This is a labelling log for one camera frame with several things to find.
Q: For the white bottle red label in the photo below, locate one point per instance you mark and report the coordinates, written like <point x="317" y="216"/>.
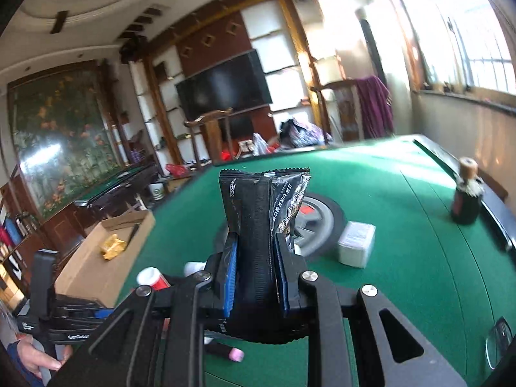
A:
<point x="151" y="279"/>

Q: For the black television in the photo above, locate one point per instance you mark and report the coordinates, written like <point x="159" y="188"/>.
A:
<point x="225" y="84"/>

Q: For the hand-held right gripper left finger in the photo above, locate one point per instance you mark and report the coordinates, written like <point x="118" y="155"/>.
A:
<point x="230" y="274"/>

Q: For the white bucket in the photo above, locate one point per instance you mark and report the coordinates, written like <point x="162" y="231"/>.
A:
<point x="156" y="192"/>

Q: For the black marker pink cap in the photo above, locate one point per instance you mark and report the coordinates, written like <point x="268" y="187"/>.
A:
<point x="225" y="352"/>

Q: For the wooden chair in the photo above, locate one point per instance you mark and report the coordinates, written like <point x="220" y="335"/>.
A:
<point x="209" y="133"/>

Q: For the cardboard box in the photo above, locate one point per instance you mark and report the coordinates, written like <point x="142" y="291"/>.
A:
<point x="92" y="266"/>

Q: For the dark bottle with cork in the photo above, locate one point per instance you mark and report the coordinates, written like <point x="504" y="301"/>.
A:
<point x="465" y="201"/>

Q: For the eyeglasses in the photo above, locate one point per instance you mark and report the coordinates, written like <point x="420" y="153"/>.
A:
<point x="498" y="342"/>

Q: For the wooden chair carved back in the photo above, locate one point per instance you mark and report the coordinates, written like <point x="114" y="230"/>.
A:
<point x="342" y="105"/>

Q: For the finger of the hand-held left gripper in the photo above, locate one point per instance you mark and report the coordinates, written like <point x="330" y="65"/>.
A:
<point x="105" y="313"/>

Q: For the yellow packet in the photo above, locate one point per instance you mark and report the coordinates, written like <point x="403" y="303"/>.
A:
<point x="113" y="246"/>

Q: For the small white box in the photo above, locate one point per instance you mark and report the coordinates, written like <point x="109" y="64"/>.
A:
<point x="356" y="246"/>

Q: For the round table control panel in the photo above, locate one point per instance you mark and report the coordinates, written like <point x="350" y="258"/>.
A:
<point x="318" y="217"/>

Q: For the white pill bottle printed label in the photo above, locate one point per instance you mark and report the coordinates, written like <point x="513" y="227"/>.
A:
<point x="194" y="268"/>

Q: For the flower wall mural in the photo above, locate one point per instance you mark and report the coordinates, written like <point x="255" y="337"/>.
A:
<point x="60" y="141"/>

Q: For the small green mahjong table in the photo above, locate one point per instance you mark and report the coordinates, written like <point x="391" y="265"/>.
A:
<point x="121" y="183"/>

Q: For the person's left hand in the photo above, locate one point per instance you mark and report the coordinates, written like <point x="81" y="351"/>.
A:
<point x="38" y="356"/>

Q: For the wooden wall shelf unit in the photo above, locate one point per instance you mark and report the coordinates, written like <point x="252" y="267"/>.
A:
<point x="282" y="48"/>

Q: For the red plastic bag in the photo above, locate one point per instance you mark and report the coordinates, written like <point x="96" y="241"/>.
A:
<point x="176" y="170"/>
<point x="226" y="155"/>

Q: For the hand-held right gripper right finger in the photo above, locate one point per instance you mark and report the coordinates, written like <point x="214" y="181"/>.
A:
<point x="283" y="286"/>

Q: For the patterned plastic bag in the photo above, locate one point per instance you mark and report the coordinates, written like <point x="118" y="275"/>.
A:
<point x="302" y="131"/>

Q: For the black pen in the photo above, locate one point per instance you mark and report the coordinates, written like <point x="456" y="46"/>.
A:
<point x="134" y="234"/>

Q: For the window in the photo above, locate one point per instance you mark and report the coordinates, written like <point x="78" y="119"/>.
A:
<point x="463" y="36"/>

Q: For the black snack packet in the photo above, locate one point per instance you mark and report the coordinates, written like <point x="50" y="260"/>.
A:
<point x="254" y="225"/>

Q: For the purple cloth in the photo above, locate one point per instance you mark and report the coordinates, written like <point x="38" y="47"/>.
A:
<point x="375" y="105"/>

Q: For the white plastic bag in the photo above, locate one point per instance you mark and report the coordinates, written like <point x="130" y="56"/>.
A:
<point x="260" y="144"/>

